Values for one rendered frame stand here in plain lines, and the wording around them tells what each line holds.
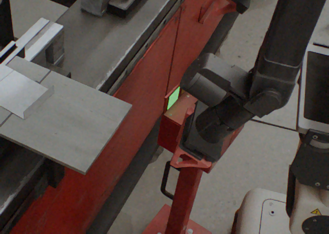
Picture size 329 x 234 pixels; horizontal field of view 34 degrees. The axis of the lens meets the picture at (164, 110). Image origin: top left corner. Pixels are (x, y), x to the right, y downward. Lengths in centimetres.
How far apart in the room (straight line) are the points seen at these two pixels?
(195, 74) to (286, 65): 14
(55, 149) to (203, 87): 30
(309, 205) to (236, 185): 99
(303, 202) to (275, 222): 59
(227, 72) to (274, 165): 151
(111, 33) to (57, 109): 41
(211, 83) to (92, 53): 55
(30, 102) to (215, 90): 38
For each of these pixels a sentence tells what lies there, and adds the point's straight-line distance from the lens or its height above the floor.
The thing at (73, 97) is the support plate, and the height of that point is 100.
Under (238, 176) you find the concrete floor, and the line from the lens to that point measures 222.
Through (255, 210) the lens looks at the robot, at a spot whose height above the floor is 28.
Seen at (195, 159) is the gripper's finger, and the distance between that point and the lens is 90.
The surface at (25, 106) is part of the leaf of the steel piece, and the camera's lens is 102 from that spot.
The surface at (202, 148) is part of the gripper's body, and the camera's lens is 88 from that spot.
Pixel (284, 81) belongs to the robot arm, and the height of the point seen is 125.
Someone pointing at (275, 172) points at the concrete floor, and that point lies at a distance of 228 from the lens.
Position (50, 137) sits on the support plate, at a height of 100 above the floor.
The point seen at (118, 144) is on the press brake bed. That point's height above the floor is 52.
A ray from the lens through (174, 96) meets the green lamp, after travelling 131.
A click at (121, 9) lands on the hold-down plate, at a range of 140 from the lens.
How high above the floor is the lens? 176
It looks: 48 degrees down
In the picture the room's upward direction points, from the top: 10 degrees clockwise
